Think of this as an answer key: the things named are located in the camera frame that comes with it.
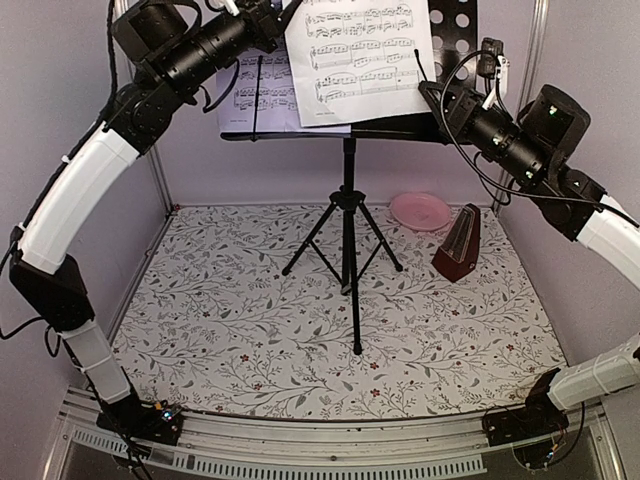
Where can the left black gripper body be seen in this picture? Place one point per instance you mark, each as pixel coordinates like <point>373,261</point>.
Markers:
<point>195,58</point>

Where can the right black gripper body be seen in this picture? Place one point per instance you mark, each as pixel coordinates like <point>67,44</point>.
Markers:
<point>519,154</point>

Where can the purple sheet music paper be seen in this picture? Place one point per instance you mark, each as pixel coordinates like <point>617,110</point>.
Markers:
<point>262,98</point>

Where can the black perforated music stand desk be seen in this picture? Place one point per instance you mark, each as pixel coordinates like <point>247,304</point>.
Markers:
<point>454,31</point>

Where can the white sheet music paper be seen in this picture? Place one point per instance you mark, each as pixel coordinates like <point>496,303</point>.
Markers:
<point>354,61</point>

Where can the dark red metronome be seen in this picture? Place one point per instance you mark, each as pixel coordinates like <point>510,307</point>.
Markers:
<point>458,254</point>

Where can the black folding tripod stand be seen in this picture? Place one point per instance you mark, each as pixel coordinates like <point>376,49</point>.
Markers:
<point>349,201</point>

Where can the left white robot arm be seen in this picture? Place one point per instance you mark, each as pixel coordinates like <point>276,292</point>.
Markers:
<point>134,117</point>

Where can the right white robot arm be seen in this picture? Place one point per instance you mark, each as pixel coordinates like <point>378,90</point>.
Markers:
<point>580,209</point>

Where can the pink plastic plate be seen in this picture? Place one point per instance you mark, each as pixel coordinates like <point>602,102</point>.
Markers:
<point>420,212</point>

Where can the floral patterned table mat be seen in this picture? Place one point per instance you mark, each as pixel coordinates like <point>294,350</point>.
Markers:
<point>217,325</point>

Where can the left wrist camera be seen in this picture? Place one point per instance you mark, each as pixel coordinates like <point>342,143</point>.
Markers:
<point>220,6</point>

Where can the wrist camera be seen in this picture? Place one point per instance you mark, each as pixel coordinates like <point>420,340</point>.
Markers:
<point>220,6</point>
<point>493,68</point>

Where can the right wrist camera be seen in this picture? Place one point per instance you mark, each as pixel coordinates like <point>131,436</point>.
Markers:
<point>493,68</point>

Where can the left aluminium frame post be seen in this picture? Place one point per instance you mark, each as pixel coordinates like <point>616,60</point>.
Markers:
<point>152,158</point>

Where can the aluminium frame post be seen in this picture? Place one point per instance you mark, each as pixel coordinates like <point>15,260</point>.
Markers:
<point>152,158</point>
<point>522,26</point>

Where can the right aluminium frame post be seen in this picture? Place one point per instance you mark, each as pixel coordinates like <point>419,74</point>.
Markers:
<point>522,26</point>

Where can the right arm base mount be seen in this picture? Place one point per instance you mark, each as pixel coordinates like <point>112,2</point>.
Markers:
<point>538,416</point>

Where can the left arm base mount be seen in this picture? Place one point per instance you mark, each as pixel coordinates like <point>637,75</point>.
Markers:
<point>158,422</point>

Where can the front aluminium rail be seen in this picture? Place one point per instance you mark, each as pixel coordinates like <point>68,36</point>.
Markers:
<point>214,446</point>

